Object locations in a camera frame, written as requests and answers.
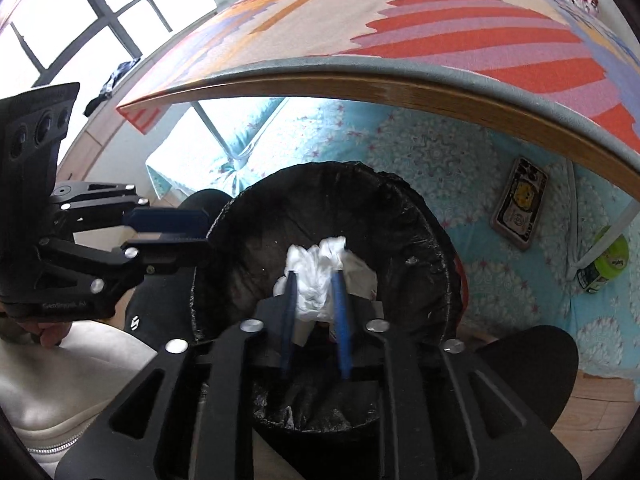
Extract green lidded jar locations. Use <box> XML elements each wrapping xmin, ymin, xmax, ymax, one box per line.
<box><xmin>575</xmin><ymin>225</ymin><xmax>630</xmax><ymax>293</ymax></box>

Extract person's leg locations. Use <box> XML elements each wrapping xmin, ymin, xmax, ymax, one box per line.
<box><xmin>122</xmin><ymin>187</ymin><xmax>236</xmax><ymax>356</ymax></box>
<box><xmin>472</xmin><ymin>325</ymin><xmax>580</xmax><ymax>431</ymax></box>

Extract colourful patterned folding table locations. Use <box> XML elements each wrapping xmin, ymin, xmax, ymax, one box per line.
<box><xmin>117</xmin><ymin>0</ymin><xmax>640</xmax><ymax>143</ymax></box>

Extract dark crumpled clothes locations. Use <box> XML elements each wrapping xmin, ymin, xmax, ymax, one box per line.
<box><xmin>82</xmin><ymin>57</ymin><xmax>141</xmax><ymax>117</ymax></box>

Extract person's left hand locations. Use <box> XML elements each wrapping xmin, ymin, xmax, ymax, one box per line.
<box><xmin>0</xmin><ymin>312</ymin><xmax>72</xmax><ymax>351</ymax></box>

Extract white tissue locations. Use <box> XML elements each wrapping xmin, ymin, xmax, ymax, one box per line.
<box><xmin>272</xmin><ymin>236</ymin><xmax>351</xmax><ymax>323</ymax></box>

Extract person's right leg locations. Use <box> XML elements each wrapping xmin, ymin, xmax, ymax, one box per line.
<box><xmin>472</xmin><ymin>325</ymin><xmax>580</xmax><ymax>431</ymax></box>

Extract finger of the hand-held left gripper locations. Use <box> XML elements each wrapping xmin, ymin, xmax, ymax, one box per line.
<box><xmin>37</xmin><ymin>234</ymin><xmax>211</xmax><ymax>306</ymax></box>
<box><xmin>50</xmin><ymin>181</ymin><xmax>211</xmax><ymax>235</ymax></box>

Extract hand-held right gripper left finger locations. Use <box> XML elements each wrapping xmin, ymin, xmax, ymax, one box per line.
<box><xmin>54</xmin><ymin>270</ymin><xmax>301</xmax><ymax>480</ymax></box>

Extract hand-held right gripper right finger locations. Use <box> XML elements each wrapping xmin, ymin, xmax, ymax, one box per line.
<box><xmin>331</xmin><ymin>269</ymin><xmax>583</xmax><ymax>480</ymax></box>

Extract black bin with liner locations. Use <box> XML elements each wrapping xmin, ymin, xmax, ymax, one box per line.
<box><xmin>190</xmin><ymin>160</ymin><xmax>466</xmax><ymax>436</ymax></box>

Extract person's left forearm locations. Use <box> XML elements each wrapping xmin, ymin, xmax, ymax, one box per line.
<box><xmin>0</xmin><ymin>320</ymin><xmax>168</xmax><ymax>478</ymax></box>

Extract black framed window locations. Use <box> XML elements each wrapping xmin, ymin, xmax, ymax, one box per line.
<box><xmin>0</xmin><ymin>0</ymin><xmax>173</xmax><ymax>91</ymax></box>

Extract person's left leg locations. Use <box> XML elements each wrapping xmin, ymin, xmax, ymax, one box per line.
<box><xmin>122</xmin><ymin>187</ymin><xmax>236</xmax><ymax>356</ymax></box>

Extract phone in patterned case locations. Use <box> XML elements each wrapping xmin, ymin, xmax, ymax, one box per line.
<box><xmin>490</xmin><ymin>156</ymin><xmax>549</xmax><ymax>252</ymax></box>

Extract beige window seat cabinet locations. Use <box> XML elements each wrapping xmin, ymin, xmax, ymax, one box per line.
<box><xmin>57</xmin><ymin>75</ymin><xmax>146</xmax><ymax>171</ymax></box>

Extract bed with blue sheet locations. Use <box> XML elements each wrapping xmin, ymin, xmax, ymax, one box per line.
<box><xmin>145</xmin><ymin>97</ymin><xmax>640</xmax><ymax>381</ymax></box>

